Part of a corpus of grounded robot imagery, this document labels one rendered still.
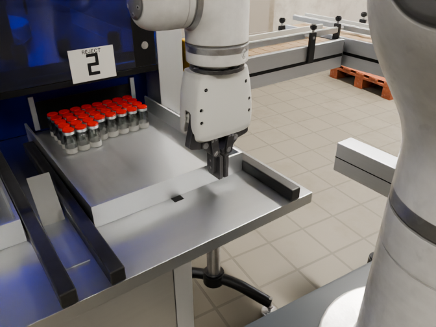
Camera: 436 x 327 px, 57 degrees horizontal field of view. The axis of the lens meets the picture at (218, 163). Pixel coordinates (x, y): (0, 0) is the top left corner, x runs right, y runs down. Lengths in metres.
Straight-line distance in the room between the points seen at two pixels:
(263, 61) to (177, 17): 0.72
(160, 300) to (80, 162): 0.58
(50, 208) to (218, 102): 0.27
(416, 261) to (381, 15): 0.18
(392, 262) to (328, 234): 1.66
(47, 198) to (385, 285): 0.44
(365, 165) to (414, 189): 1.23
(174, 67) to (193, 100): 0.35
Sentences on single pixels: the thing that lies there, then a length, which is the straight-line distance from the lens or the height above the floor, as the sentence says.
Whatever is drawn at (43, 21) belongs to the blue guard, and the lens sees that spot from 0.77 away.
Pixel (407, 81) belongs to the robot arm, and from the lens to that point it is 0.25.
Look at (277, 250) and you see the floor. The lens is 1.87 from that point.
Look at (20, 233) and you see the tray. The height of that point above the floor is 0.89.
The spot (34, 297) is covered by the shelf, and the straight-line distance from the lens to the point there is 0.51.
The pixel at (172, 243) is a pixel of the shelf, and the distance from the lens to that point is 0.54.
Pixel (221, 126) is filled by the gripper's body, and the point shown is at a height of 1.00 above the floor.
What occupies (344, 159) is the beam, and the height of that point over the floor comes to 0.49.
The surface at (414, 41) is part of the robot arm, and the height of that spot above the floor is 1.18.
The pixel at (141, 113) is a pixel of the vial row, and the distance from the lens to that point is 0.83.
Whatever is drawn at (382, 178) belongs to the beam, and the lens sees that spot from 1.51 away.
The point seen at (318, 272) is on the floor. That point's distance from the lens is 1.80.
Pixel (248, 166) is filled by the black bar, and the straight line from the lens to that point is 0.67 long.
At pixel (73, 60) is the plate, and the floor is 1.03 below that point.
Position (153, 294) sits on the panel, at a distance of 1.17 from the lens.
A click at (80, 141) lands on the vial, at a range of 0.77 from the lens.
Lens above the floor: 1.23
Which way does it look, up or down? 29 degrees down
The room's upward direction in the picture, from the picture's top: straight up
